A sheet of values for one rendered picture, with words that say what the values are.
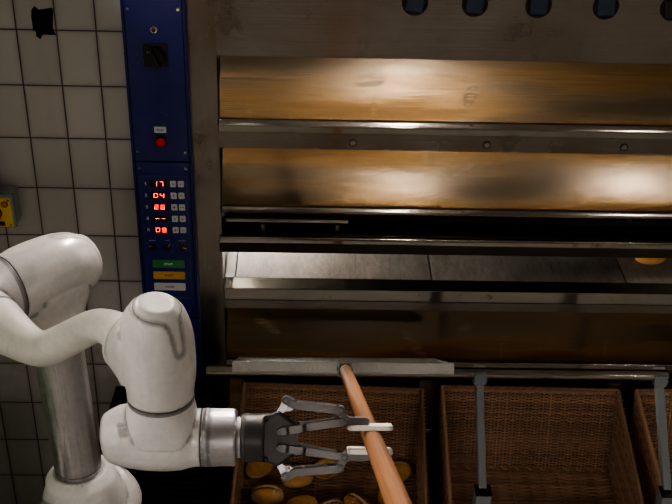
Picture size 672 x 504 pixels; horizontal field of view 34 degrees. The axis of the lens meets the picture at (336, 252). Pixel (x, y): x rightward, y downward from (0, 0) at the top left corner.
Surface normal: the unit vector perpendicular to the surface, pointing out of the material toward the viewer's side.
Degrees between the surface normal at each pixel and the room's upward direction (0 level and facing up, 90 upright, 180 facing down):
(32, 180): 90
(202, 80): 90
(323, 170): 70
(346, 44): 90
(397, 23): 90
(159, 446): 81
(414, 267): 0
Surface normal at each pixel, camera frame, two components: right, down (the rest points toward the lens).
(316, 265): 0.03, -0.85
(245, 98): 0.03, 0.20
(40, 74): 0.02, 0.52
